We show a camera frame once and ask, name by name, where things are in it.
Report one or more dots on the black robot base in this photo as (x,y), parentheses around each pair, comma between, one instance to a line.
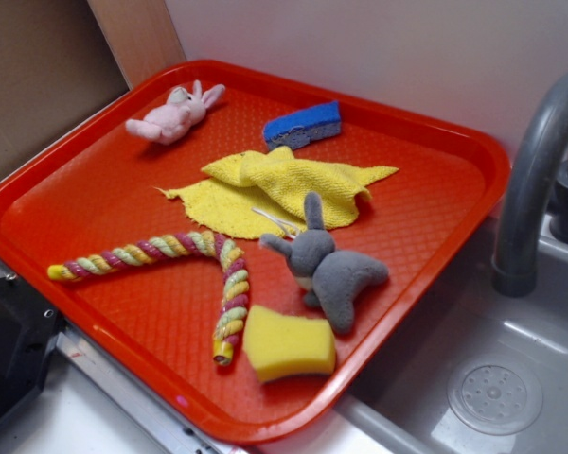
(29,326)

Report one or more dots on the red plastic tray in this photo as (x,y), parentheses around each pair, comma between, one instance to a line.
(100,188)

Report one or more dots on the yellow cloth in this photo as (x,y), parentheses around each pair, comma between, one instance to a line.
(277,184)

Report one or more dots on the gray plush bunny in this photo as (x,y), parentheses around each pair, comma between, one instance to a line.
(331,277)

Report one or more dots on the blue sponge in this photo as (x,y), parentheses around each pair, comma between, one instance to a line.
(300,128)

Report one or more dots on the yellow sponge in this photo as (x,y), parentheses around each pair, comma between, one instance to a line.
(279,346)

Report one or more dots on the pink plush bunny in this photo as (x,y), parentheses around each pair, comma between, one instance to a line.
(173,120)

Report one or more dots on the gray faucet spout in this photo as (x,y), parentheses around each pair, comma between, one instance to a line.
(539,177)

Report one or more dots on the gray sink basin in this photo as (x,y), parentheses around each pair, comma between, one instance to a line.
(470,370)

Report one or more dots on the brown cardboard panel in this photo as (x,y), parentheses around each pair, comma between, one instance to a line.
(56,70)

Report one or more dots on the multicolour twisted rope toy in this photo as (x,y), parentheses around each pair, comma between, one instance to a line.
(235,282)

